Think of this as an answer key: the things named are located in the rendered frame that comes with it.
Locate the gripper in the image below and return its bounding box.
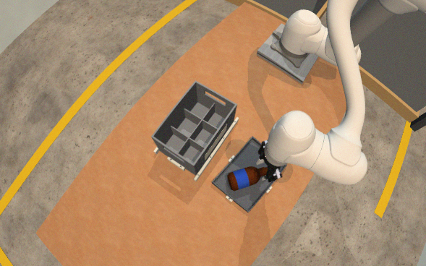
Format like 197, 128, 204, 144
256, 140, 282, 182

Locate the brown and blue bottle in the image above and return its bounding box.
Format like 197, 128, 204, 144
227, 166, 268, 191

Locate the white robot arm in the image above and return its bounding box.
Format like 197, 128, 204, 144
264, 0, 426, 185

